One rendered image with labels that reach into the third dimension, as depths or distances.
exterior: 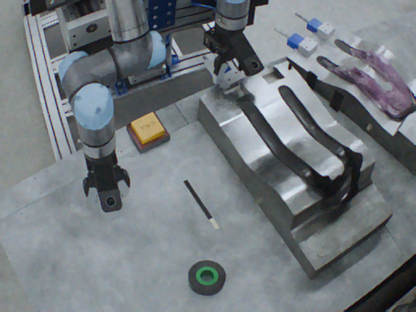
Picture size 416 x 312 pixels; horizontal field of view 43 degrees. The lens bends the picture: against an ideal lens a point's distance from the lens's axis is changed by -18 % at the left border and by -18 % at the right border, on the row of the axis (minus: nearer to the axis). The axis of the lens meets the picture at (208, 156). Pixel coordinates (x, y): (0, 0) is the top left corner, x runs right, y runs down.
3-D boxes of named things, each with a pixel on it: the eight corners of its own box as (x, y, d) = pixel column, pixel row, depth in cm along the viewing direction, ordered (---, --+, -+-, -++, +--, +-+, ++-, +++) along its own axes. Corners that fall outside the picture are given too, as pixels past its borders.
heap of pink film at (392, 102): (327, 73, 156) (331, 56, 149) (354, 45, 163) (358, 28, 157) (396, 131, 148) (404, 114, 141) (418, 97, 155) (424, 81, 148)
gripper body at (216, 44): (226, 35, 151) (229, 5, 141) (249, 54, 148) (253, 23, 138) (201, 46, 149) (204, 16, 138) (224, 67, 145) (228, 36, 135)
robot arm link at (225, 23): (255, 13, 134) (228, 25, 131) (253, 25, 138) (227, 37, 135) (233, -3, 137) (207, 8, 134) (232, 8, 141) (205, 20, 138)
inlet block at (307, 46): (269, 37, 165) (270, 26, 161) (279, 30, 167) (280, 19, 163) (306, 63, 161) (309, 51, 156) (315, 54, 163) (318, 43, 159)
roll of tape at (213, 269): (186, 293, 129) (186, 289, 126) (189, 263, 133) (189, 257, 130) (223, 296, 129) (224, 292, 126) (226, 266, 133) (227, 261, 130)
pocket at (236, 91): (218, 97, 150) (220, 87, 147) (237, 88, 151) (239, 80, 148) (229, 110, 148) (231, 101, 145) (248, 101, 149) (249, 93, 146)
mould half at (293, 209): (197, 119, 152) (200, 84, 141) (283, 80, 161) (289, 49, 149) (309, 279, 131) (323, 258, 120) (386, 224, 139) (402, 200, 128)
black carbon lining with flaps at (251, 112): (235, 110, 146) (238, 85, 138) (288, 86, 151) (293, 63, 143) (318, 226, 131) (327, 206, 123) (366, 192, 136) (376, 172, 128)
